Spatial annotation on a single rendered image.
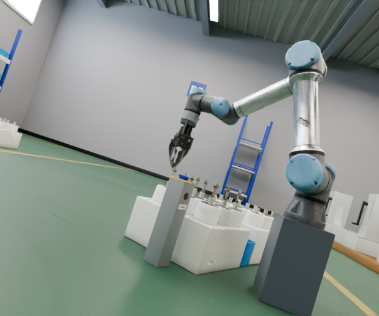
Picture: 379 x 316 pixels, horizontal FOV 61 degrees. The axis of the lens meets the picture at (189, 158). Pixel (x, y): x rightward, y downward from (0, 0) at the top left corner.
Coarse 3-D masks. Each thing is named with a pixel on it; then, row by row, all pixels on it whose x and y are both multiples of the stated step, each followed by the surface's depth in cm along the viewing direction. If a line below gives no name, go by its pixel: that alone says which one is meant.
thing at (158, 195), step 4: (156, 188) 139; (160, 188) 137; (164, 188) 137; (156, 192) 138; (160, 192) 137; (164, 192) 136; (152, 196) 141; (156, 196) 137; (160, 196) 136; (152, 200) 138; (156, 200) 137; (160, 200) 136
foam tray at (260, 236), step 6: (246, 228) 165; (252, 228) 163; (252, 234) 162; (258, 234) 161; (264, 234) 167; (252, 240) 162; (258, 240) 162; (264, 240) 169; (258, 246) 164; (264, 246) 171; (252, 252) 160; (258, 252) 166; (252, 258) 162; (258, 258) 168
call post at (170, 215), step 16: (176, 192) 112; (192, 192) 117; (160, 208) 114; (176, 208) 111; (160, 224) 113; (176, 224) 113; (160, 240) 112; (176, 240) 116; (144, 256) 114; (160, 256) 110
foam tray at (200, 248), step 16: (144, 208) 135; (128, 224) 138; (144, 224) 133; (192, 224) 121; (144, 240) 131; (192, 240) 120; (208, 240) 117; (224, 240) 128; (240, 240) 141; (176, 256) 122; (192, 256) 118; (208, 256) 120; (224, 256) 132; (240, 256) 146; (192, 272) 117; (208, 272) 124
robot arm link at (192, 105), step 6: (192, 90) 139; (198, 90) 138; (204, 90) 139; (192, 96) 138; (198, 96) 137; (186, 102) 140; (192, 102) 138; (198, 102) 136; (186, 108) 139; (192, 108) 138; (198, 108) 138; (198, 114) 139
